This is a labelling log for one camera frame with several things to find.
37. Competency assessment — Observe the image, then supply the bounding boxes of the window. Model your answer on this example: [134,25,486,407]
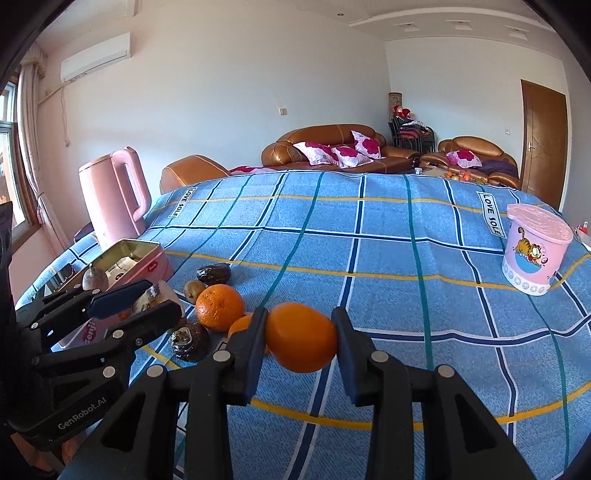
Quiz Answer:
[0,78,29,245]

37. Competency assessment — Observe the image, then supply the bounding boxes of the pale round fruit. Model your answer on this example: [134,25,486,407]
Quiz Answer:
[82,263,110,292]

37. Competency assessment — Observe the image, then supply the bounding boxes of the large orange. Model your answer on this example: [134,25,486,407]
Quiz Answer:
[195,284,246,333]

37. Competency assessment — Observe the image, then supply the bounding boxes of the white air conditioner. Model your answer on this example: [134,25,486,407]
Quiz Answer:
[59,32,132,84]

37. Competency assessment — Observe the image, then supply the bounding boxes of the pink cartoon bucket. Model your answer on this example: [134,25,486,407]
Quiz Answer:
[501,203,574,296]

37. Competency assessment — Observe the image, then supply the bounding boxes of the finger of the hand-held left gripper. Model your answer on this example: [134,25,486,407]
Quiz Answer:
[34,300,184,384]
[16,279,161,334]

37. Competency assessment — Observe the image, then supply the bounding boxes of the pink curtain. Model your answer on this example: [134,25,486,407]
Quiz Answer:
[17,46,63,261]

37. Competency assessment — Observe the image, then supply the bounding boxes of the coffee table with produce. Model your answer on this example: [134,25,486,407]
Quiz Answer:
[414,165,491,186]

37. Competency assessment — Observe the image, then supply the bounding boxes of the brown leather sofa seat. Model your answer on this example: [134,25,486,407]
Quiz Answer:
[160,155,232,195]

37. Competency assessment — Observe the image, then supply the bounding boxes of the pink tin box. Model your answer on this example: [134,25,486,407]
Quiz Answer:
[51,239,186,352]

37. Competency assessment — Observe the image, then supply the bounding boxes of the floral pillow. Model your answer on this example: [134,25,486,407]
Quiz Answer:
[446,148,482,169]
[350,130,384,160]
[329,144,373,168]
[293,140,341,166]

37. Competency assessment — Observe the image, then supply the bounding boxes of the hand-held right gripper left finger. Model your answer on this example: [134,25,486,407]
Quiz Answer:
[60,307,271,480]

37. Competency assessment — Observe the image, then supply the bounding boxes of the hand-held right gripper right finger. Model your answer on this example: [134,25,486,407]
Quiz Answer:
[330,306,550,480]

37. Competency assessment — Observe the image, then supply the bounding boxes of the brown leather sofa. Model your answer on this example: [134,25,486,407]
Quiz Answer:
[261,124,422,175]

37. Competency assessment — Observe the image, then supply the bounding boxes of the stacked dark chairs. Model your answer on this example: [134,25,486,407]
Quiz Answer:
[389,116,435,154]

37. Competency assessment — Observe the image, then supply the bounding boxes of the small orange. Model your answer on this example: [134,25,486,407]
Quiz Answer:
[228,315,254,340]

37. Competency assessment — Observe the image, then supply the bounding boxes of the dark brown fruit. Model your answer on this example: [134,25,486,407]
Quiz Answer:
[196,263,232,286]
[168,322,212,363]

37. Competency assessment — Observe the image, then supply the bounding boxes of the blue plaid tablecloth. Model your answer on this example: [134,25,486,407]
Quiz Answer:
[16,168,591,480]

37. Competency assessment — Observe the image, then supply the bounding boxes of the pink electric kettle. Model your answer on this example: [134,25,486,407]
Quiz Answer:
[78,146,153,250]

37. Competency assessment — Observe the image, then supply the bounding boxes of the brown leather armchair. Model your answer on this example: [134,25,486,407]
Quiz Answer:
[436,136,521,189]

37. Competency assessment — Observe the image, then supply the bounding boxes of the brown wooden door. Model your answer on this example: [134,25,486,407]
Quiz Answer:
[519,79,568,212]

